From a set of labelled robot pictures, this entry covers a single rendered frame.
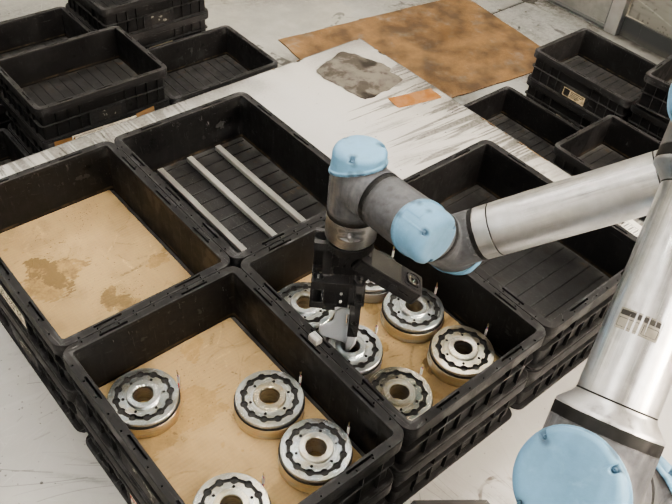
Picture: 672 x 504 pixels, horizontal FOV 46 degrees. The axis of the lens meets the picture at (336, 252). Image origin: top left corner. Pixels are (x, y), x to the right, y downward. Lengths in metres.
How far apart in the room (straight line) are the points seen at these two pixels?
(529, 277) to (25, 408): 0.89
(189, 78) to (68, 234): 1.34
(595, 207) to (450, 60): 2.74
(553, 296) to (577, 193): 0.43
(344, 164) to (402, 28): 2.93
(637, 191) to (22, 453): 0.98
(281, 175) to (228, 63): 1.27
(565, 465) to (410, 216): 0.35
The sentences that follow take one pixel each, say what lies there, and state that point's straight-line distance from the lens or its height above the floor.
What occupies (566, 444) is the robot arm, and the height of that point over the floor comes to 1.17.
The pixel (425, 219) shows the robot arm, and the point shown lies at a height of 1.19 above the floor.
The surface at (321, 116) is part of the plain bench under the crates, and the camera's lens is 2.00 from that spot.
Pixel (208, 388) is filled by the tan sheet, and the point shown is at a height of 0.83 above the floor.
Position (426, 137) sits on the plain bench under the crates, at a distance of 1.97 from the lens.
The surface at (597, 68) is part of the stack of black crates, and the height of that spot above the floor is 0.38.
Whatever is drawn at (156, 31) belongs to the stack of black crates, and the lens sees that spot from 2.82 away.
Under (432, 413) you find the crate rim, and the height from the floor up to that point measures 0.93.
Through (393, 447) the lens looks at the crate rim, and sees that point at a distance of 1.06.
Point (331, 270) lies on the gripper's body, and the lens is 1.16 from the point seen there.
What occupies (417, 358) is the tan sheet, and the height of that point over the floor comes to 0.83.
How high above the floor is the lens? 1.82
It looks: 44 degrees down
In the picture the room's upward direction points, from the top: 6 degrees clockwise
